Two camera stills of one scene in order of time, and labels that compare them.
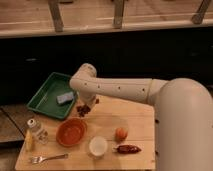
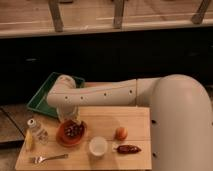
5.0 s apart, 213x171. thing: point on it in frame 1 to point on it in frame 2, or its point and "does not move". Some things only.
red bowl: (71, 131) does not move
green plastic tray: (44, 100) does not move
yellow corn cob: (28, 140) does not move
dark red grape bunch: (84, 109) to (74, 130)
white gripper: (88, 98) to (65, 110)
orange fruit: (121, 134) does not move
